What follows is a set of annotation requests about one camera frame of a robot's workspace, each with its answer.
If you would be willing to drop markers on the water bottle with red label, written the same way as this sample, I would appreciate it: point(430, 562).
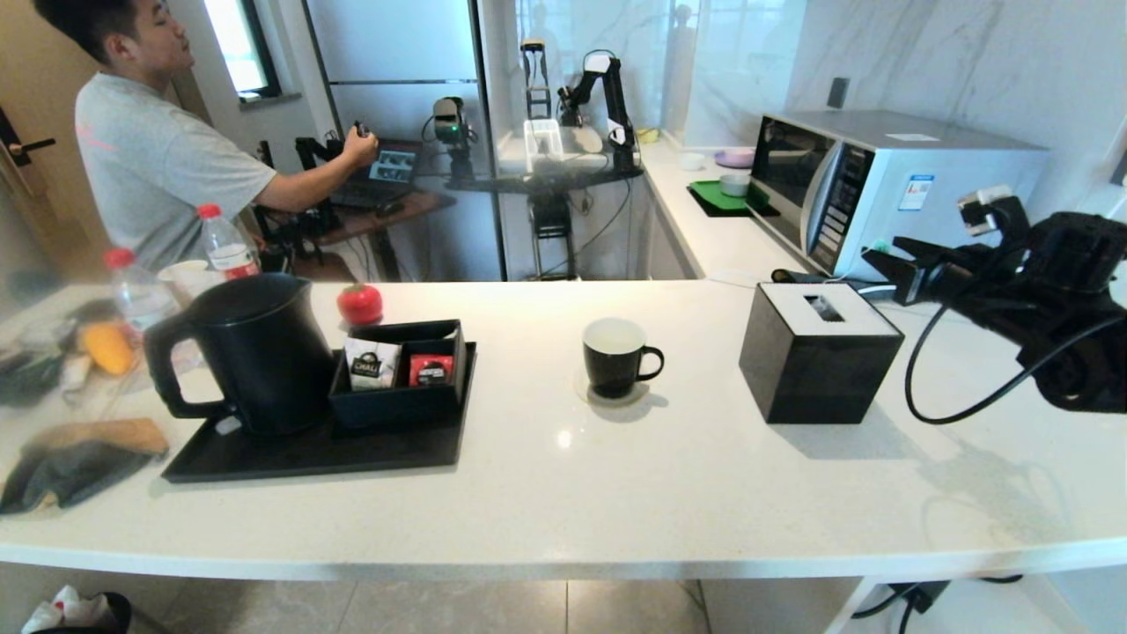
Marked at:
point(227, 251)

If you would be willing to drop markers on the black power adapter brick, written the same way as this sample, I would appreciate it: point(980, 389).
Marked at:
point(920, 596)

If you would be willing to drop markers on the black cloth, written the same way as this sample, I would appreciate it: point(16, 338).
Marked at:
point(70, 475)

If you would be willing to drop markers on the white tea bag packet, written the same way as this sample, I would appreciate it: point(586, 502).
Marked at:
point(370, 365)

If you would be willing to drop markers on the white paper cup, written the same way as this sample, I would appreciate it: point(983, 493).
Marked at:
point(187, 277)

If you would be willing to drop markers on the yellow soft object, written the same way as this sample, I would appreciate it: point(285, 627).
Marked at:
point(107, 348)

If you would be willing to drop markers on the silver microwave oven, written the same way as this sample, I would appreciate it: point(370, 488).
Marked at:
point(880, 194)

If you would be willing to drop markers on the clear glass coaster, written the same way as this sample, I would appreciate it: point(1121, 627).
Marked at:
point(581, 393)

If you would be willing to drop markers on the black tissue box white lid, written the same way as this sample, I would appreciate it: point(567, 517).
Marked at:
point(810, 370)

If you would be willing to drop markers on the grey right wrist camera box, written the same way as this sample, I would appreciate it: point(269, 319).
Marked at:
point(984, 210)

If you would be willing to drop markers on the black mug white inside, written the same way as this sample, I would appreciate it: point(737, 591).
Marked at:
point(612, 370)

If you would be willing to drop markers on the black trash bin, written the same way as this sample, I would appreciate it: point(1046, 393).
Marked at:
point(110, 616)

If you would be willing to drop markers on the black serving tray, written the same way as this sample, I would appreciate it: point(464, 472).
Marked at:
point(352, 453)

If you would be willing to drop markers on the yellow bowl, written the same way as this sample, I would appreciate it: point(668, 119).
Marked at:
point(650, 136)

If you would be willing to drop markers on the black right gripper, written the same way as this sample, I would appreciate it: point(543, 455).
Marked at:
point(977, 286)

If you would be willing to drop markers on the red coffee sachet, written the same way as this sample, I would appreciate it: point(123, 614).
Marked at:
point(431, 370)

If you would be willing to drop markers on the black electric kettle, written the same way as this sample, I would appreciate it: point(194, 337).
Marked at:
point(264, 361)

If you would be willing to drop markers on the brown wooden table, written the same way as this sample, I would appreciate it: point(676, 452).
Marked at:
point(396, 216)

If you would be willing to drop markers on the black laptop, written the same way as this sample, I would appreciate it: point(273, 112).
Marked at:
point(392, 169)

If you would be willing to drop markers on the window with dark frame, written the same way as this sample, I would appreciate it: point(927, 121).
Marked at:
point(233, 44)

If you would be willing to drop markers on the purple plate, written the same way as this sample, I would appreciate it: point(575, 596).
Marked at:
point(735, 159)

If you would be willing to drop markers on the black camera head on stand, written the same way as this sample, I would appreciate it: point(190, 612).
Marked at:
point(451, 123)

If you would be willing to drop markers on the black compartment box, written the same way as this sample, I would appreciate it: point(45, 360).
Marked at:
point(396, 409)

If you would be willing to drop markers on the black wall switch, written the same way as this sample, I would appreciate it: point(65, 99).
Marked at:
point(836, 94)

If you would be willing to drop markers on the black upright frame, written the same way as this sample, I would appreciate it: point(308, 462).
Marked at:
point(534, 79)

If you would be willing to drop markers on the clear water bottle red cap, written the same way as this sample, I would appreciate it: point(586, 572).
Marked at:
point(139, 295)

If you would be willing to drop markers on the brown cork board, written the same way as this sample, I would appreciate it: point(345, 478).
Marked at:
point(123, 434)

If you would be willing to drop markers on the grey refrigerator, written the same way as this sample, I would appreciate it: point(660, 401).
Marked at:
point(396, 53)

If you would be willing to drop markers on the small white bowl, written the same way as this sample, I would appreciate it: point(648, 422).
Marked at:
point(691, 163)

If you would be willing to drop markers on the dark cloth bundle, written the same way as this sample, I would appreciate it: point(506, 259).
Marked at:
point(26, 379)

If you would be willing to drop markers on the person in grey shirt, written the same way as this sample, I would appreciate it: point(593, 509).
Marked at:
point(150, 167)

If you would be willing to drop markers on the green mat on black tray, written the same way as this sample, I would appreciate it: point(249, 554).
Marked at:
point(713, 198)

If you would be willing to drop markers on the red tomato shaped object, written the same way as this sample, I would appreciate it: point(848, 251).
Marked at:
point(360, 304)

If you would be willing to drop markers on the small grey bowl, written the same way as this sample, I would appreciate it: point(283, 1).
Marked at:
point(733, 187)

